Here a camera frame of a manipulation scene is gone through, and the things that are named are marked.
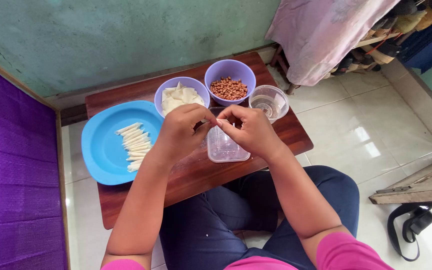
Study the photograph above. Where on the clear rectangular plastic container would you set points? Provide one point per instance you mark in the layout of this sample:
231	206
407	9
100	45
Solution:
223	150

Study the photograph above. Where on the person's navy trousers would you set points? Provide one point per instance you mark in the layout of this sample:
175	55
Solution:
208	225

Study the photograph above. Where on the heap of brown peanuts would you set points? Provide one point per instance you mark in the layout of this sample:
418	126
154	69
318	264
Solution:
228	88

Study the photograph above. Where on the purple mattress with wooden frame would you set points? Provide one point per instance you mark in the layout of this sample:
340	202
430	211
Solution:
13	168

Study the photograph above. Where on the person's left hand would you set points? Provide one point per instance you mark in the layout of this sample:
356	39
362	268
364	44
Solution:
174	135

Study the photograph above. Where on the person's pink shirt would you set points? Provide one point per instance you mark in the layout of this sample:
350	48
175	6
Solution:
343	253

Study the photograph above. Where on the purple bowl with wrappers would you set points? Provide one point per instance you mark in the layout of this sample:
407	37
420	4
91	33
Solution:
163	93

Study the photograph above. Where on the stack of white pastry sheets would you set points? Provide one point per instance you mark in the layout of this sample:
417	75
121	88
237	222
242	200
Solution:
180	96

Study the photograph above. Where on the shoe rack with shoes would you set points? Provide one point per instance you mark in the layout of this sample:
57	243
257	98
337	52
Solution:
384	41

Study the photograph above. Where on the clear plastic cup with water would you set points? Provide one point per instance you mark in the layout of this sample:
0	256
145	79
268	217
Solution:
270	101

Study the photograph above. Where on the wooden board with metal hinge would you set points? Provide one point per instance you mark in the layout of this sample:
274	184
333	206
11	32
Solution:
418	183

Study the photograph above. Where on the person's right hand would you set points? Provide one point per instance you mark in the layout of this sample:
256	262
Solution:
257	131

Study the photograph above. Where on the row of rolled pastry sticks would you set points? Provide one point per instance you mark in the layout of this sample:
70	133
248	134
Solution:
135	146

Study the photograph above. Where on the pink cloth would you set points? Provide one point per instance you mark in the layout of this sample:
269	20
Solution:
321	37

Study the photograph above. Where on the purple bowl with peanuts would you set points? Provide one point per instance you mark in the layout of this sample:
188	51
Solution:
231	71

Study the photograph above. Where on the blue panel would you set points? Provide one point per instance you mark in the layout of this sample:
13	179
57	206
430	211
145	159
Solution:
431	41

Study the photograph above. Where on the blue plastic plate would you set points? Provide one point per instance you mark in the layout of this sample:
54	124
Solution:
103	150

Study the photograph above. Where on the white pastry wrapper piece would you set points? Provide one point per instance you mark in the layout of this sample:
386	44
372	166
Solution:
220	120

